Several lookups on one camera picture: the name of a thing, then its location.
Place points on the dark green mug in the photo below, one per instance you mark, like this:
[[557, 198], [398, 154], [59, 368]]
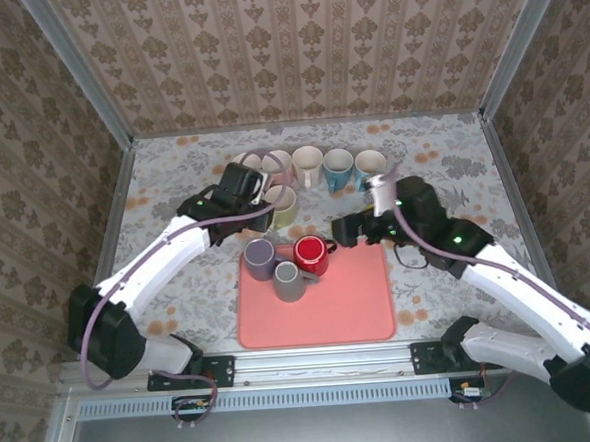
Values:
[[243, 159]]

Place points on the salmon pink mug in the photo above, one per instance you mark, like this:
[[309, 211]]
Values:
[[277, 166]]

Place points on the teal blue mug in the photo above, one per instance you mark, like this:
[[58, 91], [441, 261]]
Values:
[[339, 178]]

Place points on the light green mug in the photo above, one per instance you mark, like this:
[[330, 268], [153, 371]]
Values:
[[287, 216]]

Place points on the light blue mug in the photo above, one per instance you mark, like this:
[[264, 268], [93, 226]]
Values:
[[369, 162]]

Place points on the grey mug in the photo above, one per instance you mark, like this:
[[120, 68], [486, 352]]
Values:
[[288, 281]]

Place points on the cream white mug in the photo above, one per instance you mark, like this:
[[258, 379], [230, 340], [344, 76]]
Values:
[[307, 161]]

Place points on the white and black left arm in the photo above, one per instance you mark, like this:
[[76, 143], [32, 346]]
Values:
[[152, 262]]

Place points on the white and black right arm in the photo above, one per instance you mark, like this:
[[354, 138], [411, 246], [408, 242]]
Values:
[[530, 303]]

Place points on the purple mug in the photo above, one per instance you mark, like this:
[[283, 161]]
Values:
[[259, 255]]

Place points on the pink plastic tray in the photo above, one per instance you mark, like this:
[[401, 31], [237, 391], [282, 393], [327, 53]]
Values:
[[350, 303]]

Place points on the floral patterned tablecloth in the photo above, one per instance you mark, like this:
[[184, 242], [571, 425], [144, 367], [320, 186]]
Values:
[[470, 135]]

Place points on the small circuit board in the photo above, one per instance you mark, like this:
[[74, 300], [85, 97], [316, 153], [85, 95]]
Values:
[[470, 393], [191, 406]]

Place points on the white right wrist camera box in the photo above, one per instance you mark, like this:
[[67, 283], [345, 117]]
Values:
[[381, 195]]

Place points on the aluminium table side rail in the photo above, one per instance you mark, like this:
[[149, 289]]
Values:
[[516, 192], [107, 227]]

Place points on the aluminium mounting rail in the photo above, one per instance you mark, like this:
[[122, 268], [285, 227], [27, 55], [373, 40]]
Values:
[[324, 364]]

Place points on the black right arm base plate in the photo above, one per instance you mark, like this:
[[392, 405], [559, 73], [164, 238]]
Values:
[[426, 360]]

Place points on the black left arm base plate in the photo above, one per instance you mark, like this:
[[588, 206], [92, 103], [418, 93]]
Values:
[[219, 371]]

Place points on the aluminium frame post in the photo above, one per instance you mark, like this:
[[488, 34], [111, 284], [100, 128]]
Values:
[[86, 78], [519, 42]]

